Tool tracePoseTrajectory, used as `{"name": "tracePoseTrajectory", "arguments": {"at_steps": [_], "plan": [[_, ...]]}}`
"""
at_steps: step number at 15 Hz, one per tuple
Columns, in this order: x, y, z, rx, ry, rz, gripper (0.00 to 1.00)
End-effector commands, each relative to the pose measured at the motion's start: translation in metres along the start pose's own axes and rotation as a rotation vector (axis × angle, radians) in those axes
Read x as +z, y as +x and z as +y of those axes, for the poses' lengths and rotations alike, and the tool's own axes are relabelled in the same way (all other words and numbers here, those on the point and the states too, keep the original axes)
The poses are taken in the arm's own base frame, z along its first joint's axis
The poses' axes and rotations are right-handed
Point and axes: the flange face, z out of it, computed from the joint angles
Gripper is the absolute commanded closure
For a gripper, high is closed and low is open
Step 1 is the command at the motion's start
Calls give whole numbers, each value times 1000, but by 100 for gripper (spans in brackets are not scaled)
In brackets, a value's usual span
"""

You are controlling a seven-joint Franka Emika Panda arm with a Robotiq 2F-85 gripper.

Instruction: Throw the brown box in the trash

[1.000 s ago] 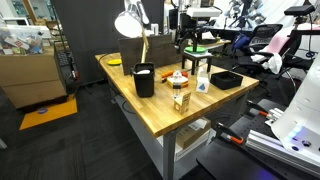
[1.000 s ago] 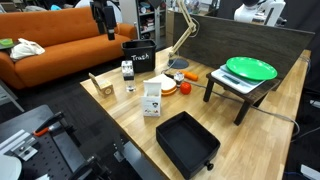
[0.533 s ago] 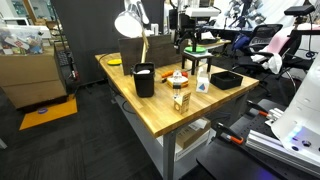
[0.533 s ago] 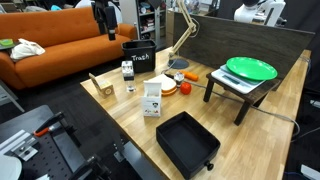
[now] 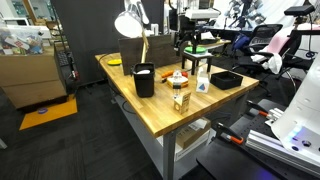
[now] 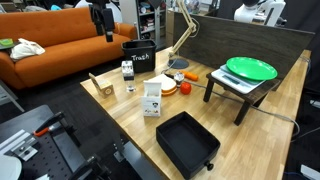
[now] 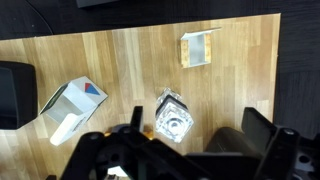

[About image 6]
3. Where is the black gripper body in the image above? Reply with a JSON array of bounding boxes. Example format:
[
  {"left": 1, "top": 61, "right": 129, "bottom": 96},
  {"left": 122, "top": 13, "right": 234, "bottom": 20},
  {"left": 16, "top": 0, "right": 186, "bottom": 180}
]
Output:
[{"left": 87, "top": 0, "right": 113, "bottom": 11}]

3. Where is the black trash bin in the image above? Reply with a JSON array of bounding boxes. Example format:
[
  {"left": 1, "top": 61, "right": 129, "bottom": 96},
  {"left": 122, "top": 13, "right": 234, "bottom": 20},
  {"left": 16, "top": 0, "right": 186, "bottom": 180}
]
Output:
[{"left": 121, "top": 38, "right": 158, "bottom": 74}]

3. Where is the storage shelf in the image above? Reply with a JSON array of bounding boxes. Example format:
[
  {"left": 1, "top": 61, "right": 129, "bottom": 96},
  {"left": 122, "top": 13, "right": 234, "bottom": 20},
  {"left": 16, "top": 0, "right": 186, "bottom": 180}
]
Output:
[{"left": 119, "top": 0, "right": 168, "bottom": 45}]

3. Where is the orange sofa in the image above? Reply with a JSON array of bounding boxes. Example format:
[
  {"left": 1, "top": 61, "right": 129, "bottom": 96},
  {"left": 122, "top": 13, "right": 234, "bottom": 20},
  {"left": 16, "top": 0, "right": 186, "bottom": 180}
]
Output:
[{"left": 0, "top": 6, "right": 139, "bottom": 91}]

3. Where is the white cloth bag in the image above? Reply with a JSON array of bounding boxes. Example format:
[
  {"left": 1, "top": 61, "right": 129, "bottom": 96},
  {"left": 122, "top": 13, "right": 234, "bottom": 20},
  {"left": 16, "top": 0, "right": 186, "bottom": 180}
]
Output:
[{"left": 9, "top": 37, "right": 46, "bottom": 61}]

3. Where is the toy bread slice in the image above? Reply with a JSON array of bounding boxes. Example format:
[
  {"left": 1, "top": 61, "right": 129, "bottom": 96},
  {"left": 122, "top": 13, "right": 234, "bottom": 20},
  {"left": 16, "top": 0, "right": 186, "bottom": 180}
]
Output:
[{"left": 146, "top": 73, "right": 179, "bottom": 97}]

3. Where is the white carton with blue triangle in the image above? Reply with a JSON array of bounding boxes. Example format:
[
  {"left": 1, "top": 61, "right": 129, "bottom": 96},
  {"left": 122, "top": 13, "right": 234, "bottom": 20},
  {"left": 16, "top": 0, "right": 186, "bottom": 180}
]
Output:
[{"left": 140, "top": 80, "right": 163, "bottom": 118}]

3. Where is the small silver-top shaker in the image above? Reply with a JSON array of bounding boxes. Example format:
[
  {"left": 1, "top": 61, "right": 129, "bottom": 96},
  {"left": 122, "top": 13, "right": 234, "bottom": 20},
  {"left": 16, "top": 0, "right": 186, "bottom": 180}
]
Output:
[{"left": 173, "top": 71, "right": 186, "bottom": 89}]

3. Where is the orange toy carrot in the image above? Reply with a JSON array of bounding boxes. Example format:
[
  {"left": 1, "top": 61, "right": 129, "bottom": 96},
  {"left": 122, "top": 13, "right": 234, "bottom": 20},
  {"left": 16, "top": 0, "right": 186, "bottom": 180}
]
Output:
[{"left": 179, "top": 69, "right": 200, "bottom": 82}]

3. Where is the red toy tomato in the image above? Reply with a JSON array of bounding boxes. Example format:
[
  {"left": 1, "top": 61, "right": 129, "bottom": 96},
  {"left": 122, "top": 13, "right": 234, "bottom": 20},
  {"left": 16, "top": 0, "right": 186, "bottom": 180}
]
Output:
[{"left": 179, "top": 81, "right": 193, "bottom": 96}]

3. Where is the black orange bar clamp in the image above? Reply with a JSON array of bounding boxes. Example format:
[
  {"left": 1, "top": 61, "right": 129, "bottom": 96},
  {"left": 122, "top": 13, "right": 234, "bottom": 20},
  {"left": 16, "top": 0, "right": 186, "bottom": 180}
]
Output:
[{"left": 32, "top": 111, "right": 81, "bottom": 148}]

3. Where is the dark wood board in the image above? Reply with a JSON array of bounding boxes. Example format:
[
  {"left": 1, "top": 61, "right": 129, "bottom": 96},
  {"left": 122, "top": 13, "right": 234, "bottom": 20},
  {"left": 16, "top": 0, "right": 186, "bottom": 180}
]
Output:
[{"left": 172, "top": 11, "right": 316, "bottom": 81}]

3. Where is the white kitchen scale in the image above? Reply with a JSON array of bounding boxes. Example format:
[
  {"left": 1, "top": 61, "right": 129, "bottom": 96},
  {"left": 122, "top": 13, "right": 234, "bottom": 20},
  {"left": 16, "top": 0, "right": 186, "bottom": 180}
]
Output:
[{"left": 210, "top": 63, "right": 268, "bottom": 95}]

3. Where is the black rectangular tray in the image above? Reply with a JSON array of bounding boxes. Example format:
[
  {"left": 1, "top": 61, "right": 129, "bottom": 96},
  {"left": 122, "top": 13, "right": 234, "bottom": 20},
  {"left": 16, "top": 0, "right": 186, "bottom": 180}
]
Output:
[{"left": 155, "top": 110, "right": 222, "bottom": 180}]

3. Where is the black perforated mounting board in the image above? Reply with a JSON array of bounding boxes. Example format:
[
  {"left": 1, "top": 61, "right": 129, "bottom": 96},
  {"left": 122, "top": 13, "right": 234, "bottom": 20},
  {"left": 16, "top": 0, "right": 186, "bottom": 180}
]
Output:
[{"left": 0, "top": 104, "right": 111, "bottom": 180}]

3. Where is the green plate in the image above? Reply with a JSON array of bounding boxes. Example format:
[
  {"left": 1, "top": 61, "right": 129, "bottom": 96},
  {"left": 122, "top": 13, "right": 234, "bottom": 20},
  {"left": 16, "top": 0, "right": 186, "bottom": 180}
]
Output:
[{"left": 225, "top": 56, "right": 279, "bottom": 82}]

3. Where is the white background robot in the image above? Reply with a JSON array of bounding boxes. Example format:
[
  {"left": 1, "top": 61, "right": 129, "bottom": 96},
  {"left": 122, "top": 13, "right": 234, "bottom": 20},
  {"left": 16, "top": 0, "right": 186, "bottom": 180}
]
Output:
[{"left": 233, "top": 0, "right": 288, "bottom": 28}]

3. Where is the small dark wooden stool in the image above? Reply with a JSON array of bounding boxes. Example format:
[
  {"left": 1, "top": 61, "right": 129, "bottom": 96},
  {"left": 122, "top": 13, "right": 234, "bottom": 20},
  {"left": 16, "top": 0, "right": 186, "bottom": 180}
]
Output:
[{"left": 202, "top": 72, "right": 281, "bottom": 127}]

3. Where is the aluminium rail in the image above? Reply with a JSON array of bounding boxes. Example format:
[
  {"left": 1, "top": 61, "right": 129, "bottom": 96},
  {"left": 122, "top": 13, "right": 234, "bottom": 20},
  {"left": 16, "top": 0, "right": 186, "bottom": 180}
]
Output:
[{"left": 0, "top": 128, "right": 39, "bottom": 163}]

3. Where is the grey cable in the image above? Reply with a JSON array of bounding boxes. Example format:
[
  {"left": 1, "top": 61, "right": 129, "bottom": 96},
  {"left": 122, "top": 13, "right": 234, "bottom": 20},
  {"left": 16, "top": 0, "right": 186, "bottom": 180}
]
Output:
[{"left": 191, "top": 81, "right": 301, "bottom": 138}]

